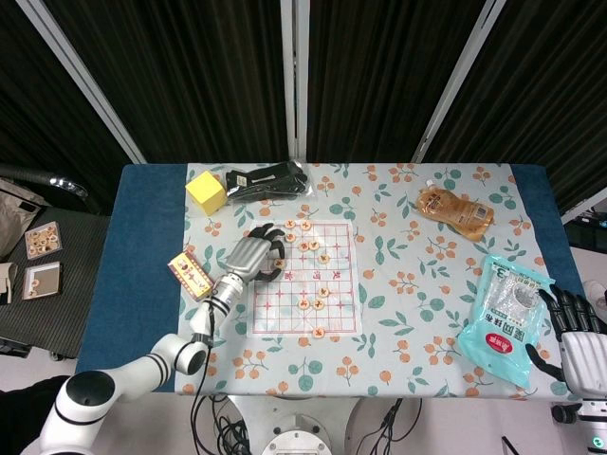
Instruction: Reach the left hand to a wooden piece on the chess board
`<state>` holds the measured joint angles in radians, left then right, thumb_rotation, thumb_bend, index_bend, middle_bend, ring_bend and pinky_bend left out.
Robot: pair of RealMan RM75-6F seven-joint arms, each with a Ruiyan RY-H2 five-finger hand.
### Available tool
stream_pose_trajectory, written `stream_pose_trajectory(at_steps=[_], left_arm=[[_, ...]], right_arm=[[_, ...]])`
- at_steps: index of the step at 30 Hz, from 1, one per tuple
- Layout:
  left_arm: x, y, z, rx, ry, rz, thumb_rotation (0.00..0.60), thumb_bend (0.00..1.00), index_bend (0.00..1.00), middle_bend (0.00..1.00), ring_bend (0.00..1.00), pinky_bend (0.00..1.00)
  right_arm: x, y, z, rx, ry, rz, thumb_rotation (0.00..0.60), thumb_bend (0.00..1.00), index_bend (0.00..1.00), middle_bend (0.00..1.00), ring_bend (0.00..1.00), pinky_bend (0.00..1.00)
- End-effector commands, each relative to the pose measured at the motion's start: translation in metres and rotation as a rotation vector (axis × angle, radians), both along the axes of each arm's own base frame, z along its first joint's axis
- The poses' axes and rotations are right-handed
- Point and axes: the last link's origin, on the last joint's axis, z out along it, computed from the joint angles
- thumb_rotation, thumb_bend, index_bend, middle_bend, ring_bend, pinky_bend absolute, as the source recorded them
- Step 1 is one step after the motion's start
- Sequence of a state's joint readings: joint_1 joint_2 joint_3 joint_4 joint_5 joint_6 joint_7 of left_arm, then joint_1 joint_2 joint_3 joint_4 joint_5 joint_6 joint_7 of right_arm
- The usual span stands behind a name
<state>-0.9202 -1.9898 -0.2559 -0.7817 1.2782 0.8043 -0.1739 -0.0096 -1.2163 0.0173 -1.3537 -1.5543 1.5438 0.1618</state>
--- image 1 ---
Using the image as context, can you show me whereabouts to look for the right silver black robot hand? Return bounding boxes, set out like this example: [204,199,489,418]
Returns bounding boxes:
[524,283,607,400]

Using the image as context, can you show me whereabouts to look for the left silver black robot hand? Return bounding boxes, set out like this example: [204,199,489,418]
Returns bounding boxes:
[224,222,288,285]

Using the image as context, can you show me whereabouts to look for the white chinese chess board sheet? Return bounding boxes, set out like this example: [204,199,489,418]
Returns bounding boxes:
[246,220,359,338]

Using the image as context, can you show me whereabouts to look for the box of wooden pieces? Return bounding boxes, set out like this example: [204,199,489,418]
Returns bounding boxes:
[24,221,63,261]

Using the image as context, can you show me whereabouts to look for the black caster wheel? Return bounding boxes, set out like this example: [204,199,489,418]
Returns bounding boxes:
[551,402,582,426]

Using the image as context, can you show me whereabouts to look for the red yellow card box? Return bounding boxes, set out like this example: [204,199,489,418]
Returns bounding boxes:
[166,250,215,302]

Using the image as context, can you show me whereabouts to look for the black gloves in plastic bag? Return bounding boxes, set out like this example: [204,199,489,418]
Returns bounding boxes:
[222,159,318,205]

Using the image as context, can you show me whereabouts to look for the yellow foam block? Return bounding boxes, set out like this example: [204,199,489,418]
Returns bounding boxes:
[184,170,227,217]

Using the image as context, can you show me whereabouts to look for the teal cleaning cloth package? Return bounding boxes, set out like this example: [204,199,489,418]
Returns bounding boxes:
[456,253,556,391]

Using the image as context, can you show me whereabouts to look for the blue table cloth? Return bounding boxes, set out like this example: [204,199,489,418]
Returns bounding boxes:
[75,163,587,392]

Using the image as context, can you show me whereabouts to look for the floral orange-fruit tablecloth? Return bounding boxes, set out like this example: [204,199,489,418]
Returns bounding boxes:
[177,162,570,399]

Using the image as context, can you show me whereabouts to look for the black ribbed bench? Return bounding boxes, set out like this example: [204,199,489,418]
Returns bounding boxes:
[0,208,113,361]

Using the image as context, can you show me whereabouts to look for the grey robot torso base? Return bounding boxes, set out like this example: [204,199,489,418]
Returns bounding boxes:
[220,395,376,455]

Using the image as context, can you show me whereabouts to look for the black pleated curtain panel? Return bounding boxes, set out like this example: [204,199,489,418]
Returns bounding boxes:
[45,0,290,165]
[0,0,132,214]
[306,0,487,163]
[421,0,607,214]

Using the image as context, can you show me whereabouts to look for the brown sauce refill pouch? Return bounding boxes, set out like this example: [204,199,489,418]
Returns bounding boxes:
[414,178,495,243]

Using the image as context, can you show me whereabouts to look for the grey chrome tube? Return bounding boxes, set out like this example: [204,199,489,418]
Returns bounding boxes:
[0,163,89,198]

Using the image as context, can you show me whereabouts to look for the beige fabric bag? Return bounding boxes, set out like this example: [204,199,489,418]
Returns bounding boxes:
[0,178,48,260]

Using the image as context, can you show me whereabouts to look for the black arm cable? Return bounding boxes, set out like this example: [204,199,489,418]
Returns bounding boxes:
[189,300,217,455]

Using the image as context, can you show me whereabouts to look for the white metal frame post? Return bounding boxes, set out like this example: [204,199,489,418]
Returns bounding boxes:
[279,0,310,162]
[16,0,147,165]
[411,0,507,163]
[561,196,607,225]

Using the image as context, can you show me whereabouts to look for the black cable bundle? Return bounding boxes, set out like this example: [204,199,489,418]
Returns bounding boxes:
[208,395,252,455]
[369,397,423,455]

